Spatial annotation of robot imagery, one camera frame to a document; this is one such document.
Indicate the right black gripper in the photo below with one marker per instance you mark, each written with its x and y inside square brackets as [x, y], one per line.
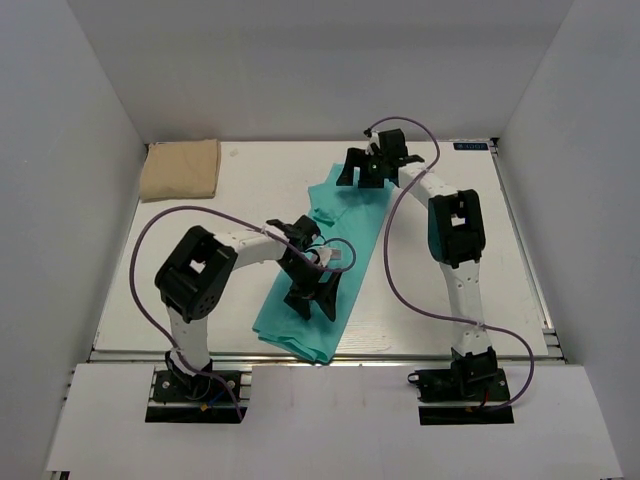
[358, 158]

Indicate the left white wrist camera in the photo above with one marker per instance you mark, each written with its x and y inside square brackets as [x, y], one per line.
[323, 255]

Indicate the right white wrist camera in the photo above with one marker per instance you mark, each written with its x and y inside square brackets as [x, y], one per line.
[373, 147]

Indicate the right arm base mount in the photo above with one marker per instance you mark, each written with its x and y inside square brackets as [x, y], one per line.
[472, 391]

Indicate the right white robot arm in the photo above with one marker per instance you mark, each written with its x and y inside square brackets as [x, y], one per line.
[455, 239]

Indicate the folded beige t shirt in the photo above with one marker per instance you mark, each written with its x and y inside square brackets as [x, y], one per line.
[180, 170]

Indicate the aluminium table front rail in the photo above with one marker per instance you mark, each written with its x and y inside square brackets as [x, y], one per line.
[156, 356]

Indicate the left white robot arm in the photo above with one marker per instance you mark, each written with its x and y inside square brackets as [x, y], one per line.
[192, 280]

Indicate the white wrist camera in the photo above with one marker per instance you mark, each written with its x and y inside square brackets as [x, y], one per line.
[373, 147]
[323, 255]

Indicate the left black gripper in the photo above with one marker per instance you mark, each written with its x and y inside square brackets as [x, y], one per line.
[299, 296]

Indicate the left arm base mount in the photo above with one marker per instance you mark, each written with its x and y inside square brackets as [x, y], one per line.
[172, 402]

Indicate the blue table label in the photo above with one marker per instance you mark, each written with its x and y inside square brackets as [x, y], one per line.
[470, 146]

